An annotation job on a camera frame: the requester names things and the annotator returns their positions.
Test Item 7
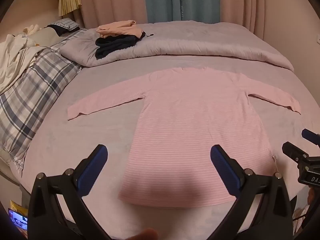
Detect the blue striped folded cloth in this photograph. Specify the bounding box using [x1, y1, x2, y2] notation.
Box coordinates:
[47, 18, 80, 37]

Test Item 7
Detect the pink striped long-sleeve shirt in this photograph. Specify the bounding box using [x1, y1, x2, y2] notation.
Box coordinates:
[67, 67, 302, 209]

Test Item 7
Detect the grey duvet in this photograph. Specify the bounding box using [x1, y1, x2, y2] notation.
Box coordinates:
[59, 20, 295, 72]

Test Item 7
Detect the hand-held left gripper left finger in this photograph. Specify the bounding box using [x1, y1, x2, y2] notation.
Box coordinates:
[27, 144, 112, 240]

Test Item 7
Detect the pink curtain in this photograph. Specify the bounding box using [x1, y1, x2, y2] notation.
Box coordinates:
[219, 0, 320, 43]
[80, 0, 148, 29]

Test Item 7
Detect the folded peach garment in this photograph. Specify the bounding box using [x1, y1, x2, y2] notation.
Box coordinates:
[96, 20, 145, 39]

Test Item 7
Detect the person's left hand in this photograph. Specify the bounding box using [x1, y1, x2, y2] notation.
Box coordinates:
[124, 228, 158, 240]

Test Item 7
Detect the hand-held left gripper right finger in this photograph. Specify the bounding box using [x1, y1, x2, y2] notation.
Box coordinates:
[207, 144, 294, 240]

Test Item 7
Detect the white crumpled cloth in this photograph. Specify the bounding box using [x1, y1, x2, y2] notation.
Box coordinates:
[0, 34, 48, 93]

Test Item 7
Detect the cream fluffy plush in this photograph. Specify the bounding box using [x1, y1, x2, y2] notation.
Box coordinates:
[24, 24, 42, 35]

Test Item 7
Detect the teal curtain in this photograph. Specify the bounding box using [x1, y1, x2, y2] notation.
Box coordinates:
[143, 0, 220, 24]

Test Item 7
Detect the yellow packet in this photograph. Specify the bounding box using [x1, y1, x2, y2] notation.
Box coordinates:
[10, 200, 28, 213]

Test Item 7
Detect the beige pillow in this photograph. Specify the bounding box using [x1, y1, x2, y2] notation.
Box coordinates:
[25, 26, 68, 47]

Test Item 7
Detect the plaid pillow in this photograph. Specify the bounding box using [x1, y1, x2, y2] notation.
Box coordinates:
[0, 47, 82, 175]

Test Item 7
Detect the folded navy garment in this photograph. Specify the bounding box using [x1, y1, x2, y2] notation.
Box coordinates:
[95, 34, 143, 60]

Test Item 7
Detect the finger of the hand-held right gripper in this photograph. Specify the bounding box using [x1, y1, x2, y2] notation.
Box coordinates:
[302, 129, 320, 147]
[282, 142, 309, 164]

